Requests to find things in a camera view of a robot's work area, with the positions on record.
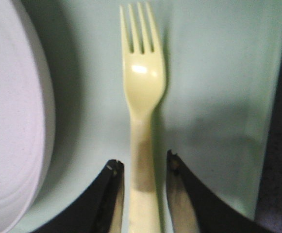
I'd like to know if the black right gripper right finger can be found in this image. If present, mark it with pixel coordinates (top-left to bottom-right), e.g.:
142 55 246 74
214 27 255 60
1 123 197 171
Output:
166 150 270 233

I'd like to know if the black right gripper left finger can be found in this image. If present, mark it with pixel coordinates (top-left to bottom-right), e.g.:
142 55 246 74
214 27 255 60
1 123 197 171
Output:
35 160 124 233

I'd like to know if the beige round plate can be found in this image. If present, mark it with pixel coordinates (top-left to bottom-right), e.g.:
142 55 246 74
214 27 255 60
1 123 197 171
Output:
0 0 55 233

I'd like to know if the yellow plastic fork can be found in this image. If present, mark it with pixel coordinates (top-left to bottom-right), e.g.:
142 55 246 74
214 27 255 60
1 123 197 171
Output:
120 2 166 233

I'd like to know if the light green plastic tray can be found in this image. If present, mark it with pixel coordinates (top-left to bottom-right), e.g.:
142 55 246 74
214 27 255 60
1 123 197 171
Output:
14 0 282 233

